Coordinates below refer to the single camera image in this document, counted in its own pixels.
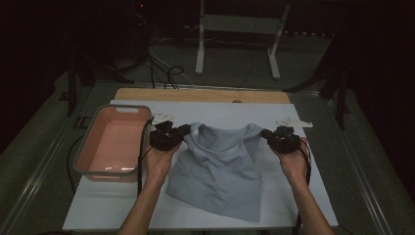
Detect white metal stand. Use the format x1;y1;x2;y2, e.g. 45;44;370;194
195;0;292;80

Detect dark floor bracket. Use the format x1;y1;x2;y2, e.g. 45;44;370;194
73;116;91;130

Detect white floor cable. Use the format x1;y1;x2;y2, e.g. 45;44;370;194
148;47;195;87

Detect white table cover sheet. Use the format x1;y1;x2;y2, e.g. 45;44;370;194
62;99;340;231

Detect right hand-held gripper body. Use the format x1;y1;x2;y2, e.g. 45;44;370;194
268;117;314;155

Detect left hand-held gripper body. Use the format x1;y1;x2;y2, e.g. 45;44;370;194
149;112;184;152

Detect pink plastic basket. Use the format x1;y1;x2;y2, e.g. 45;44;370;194
72;104;153;184

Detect light blue shirt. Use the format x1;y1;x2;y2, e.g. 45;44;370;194
165;121;265;223

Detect black stand legs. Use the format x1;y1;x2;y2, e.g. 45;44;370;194
67;55;135;118
283;32;351;130

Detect looped black floor cable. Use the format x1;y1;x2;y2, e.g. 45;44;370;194
148;53;185;90

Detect left hand-held gripper cable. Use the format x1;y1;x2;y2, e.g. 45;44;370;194
136;118;155;197

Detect black floor cable beside table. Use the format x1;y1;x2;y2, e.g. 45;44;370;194
67;134;85;194

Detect person's left hand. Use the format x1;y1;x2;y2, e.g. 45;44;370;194
143;141;182;188

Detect hand-held gripper cable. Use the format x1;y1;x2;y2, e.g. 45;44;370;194
136;118;155;197
293;146;313;235

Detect thin black floor cable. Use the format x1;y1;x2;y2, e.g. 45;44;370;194
238;48;255;89

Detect person's right hand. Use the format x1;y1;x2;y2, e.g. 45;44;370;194
272;136;311;188

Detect right hand-held gripper cable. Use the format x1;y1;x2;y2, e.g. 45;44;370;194
293;146;313;235

